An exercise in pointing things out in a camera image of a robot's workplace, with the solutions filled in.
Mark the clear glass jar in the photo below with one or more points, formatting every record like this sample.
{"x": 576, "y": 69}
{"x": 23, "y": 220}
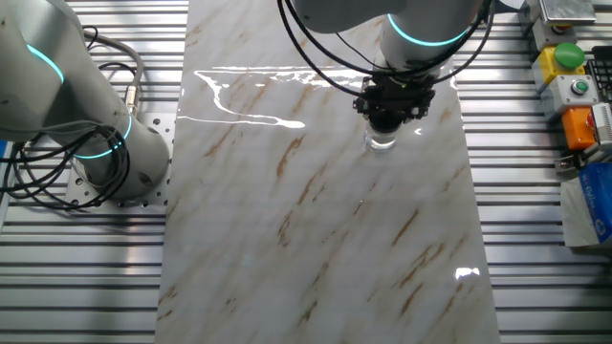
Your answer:
{"x": 381, "y": 142}

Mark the grey box small green button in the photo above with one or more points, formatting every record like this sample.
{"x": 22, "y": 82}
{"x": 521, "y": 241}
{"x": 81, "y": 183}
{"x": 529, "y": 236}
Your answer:
{"x": 559, "y": 100}

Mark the silver perforated mounting plate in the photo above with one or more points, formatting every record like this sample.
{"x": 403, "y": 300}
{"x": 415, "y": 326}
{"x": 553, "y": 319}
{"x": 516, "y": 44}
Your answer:
{"x": 160, "y": 119}

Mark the grey box with red button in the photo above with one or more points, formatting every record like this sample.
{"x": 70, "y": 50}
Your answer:
{"x": 545, "y": 36}

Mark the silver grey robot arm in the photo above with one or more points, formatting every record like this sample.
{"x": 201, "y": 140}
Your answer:
{"x": 28, "y": 71}

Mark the blue white plastic packet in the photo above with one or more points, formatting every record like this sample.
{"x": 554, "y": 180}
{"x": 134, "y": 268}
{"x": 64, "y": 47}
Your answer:
{"x": 597, "y": 200}

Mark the orange box with red button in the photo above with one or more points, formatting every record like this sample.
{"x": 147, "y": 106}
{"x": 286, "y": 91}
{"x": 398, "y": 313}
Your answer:
{"x": 576, "y": 129}

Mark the black keyboard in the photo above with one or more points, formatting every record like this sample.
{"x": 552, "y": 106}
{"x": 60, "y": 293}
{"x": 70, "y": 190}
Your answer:
{"x": 603, "y": 71}

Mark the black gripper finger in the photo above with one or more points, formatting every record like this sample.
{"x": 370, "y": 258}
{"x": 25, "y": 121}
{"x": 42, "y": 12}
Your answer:
{"x": 365, "y": 107}
{"x": 423, "y": 107}

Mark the white marble pattern sheet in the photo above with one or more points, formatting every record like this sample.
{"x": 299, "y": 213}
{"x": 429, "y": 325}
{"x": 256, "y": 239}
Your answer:
{"x": 311, "y": 215}

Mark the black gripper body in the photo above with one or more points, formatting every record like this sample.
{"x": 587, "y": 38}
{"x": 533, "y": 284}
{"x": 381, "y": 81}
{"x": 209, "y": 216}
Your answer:
{"x": 397, "y": 95}

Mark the silver metal box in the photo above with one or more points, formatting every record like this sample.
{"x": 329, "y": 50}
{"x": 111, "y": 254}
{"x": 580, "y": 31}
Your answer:
{"x": 566, "y": 12}

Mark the white vented device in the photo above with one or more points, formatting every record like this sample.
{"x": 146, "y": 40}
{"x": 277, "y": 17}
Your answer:
{"x": 603, "y": 122}

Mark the yellow box green mushroom button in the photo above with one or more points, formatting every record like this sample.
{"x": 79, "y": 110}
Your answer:
{"x": 545, "y": 64}

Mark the small metal bracket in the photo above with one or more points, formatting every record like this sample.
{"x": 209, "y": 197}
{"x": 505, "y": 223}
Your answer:
{"x": 566, "y": 163}

